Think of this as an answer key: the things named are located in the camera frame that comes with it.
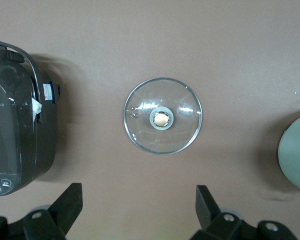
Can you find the steel pot in centre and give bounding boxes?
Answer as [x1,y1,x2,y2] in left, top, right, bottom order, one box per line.
[277,108,300,194]

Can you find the black rice cooker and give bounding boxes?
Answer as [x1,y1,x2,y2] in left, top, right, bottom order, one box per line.
[0,38,62,198]

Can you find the brown table cloth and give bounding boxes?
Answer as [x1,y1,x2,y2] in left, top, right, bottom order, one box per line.
[0,0,300,240]

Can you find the glass pot lid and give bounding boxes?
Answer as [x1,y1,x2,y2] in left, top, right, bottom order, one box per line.
[123,76,204,156]

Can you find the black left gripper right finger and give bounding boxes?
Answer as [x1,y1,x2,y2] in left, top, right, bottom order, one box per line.
[189,184,299,240]

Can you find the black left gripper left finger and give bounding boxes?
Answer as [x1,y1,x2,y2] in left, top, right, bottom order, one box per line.
[0,182,84,240]

